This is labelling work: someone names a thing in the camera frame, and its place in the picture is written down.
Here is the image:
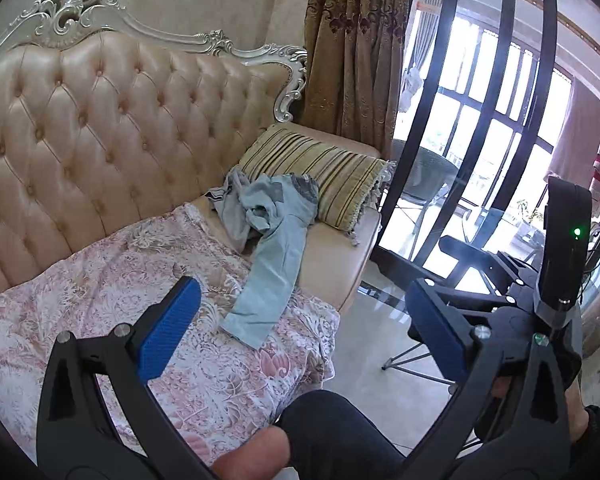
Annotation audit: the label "metal stand legs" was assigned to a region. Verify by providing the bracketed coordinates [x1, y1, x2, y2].
[380, 347, 456, 388]

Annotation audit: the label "black framed glass door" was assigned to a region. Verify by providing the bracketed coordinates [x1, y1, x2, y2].
[377, 0, 600, 311]

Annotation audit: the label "brown patterned curtain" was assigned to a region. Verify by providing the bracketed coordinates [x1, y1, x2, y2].
[300, 0, 413, 148]

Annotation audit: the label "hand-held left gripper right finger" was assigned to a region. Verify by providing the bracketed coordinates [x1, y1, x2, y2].
[395, 277, 587, 480]

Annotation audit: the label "striped fringed cushion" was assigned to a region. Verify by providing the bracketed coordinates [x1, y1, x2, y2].
[237, 124, 397, 247]

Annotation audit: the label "person's dark trousers leg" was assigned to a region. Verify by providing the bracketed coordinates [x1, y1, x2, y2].
[215, 390, 416, 480]

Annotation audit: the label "crumpled grey garment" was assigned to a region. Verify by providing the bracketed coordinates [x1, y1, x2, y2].
[207, 166, 268, 253]

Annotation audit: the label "grey wicker chair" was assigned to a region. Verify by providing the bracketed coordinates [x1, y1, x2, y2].
[392, 145, 476, 261]

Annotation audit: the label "pink sheer curtain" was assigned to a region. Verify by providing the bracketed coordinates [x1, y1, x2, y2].
[547, 77, 600, 186]

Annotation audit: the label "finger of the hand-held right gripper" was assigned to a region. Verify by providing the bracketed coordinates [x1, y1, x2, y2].
[439, 234, 531, 286]
[422, 279, 527, 329]

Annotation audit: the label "white hanging cloth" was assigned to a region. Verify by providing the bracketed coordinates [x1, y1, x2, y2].
[402, 66, 426, 111]

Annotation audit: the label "potted plant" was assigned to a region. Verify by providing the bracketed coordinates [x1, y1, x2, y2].
[515, 199, 543, 228]

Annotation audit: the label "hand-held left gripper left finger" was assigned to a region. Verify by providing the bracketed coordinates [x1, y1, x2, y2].
[36, 275, 216, 480]

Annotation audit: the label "light blue shirt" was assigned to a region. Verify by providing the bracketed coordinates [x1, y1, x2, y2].
[219, 172, 322, 350]

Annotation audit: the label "pink floral blanket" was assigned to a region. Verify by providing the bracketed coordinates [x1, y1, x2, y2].
[0, 202, 342, 471]

